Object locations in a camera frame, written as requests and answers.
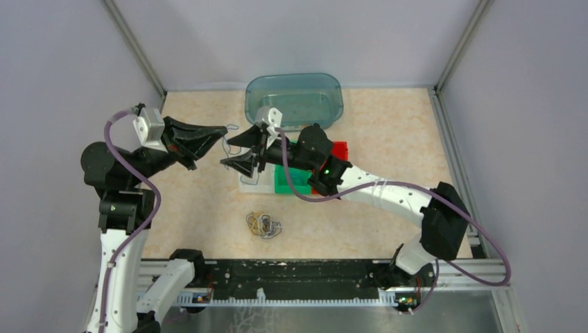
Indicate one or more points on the white plastic bin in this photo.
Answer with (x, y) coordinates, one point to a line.
(261, 183)

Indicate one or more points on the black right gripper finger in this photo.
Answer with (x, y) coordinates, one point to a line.
(250, 138)
(245, 164)

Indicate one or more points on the green plastic bin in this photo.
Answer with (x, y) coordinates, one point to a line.
(299, 178)

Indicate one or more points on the aluminium frame rail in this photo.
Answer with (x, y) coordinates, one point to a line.
(136, 49)
(504, 300)

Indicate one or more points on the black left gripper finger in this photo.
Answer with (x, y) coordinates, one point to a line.
(183, 131)
(195, 149)

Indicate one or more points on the aluminium frame rail left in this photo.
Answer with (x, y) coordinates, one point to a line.
(136, 49)

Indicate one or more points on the red plastic bin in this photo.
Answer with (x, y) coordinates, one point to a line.
(340, 149)

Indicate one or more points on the teal transparent plastic tub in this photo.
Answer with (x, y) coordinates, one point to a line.
(303, 99)

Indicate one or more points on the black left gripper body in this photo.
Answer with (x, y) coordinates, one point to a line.
(181, 153)

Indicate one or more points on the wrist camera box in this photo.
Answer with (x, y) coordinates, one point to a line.
(270, 116)
(149, 127)

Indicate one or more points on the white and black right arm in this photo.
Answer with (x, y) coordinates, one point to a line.
(438, 212)

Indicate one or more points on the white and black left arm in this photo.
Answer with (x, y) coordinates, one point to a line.
(128, 204)

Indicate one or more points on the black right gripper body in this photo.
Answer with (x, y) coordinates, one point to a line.
(274, 153)

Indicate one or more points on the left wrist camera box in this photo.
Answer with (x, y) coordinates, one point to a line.
(149, 127)

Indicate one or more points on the aluminium frame rail right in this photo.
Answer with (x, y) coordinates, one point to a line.
(504, 300)

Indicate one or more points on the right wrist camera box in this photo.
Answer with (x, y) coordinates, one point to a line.
(270, 116)

